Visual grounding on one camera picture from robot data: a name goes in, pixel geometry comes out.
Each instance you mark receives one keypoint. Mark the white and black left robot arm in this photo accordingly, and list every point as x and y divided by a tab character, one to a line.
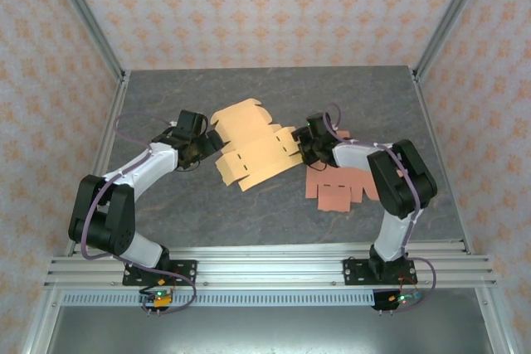
162	159

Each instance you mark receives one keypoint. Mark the pink cardboard paper box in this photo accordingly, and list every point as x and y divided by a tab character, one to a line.
336	196

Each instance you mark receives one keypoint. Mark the grey metal panel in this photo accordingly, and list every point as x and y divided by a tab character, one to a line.
269	329

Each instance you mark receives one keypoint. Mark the aluminium table side rail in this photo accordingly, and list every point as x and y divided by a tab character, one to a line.
105	142
439	142

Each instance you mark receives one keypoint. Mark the yellow cardboard paper box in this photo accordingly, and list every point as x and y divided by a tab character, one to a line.
257	151

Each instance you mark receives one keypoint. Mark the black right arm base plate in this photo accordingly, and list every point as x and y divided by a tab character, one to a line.
357	271

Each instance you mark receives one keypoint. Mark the aluminium frame post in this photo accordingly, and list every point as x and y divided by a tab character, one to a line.
452	18
87	18

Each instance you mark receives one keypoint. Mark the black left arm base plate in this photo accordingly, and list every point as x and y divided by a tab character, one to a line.
186	271

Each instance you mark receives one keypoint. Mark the aluminium mounting rail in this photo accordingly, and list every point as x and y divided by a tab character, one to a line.
269	271

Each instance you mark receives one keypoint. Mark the small circuit board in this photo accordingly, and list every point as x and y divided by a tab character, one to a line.
404	299
159	298

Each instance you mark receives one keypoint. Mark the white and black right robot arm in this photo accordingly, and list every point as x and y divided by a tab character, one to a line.
352	155

